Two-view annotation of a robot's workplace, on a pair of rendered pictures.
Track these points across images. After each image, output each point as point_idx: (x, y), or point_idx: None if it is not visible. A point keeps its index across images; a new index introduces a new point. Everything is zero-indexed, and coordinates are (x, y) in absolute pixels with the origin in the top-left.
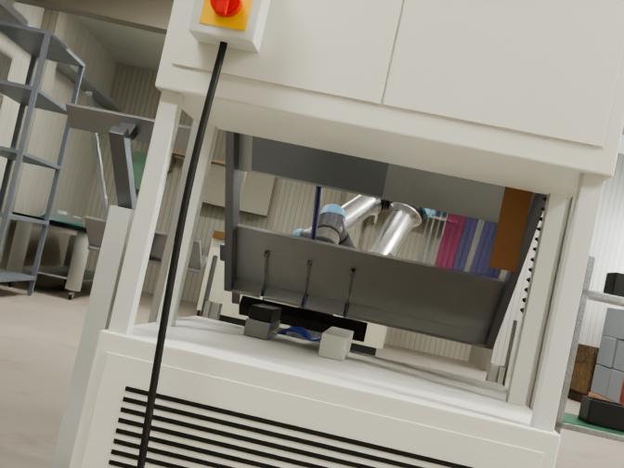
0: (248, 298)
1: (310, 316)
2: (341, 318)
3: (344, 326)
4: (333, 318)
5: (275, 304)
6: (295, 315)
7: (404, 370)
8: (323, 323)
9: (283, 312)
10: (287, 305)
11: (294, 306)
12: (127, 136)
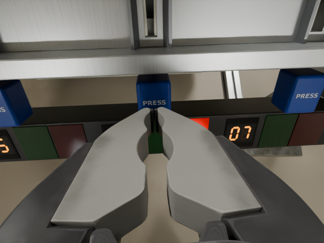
0: (319, 106)
1: (133, 108)
2: (41, 119)
3: (40, 109)
4: (64, 117)
5: (241, 111)
6: (172, 103)
7: None
8: (96, 104)
9: (205, 102)
10: (207, 114)
11: (185, 116)
12: None
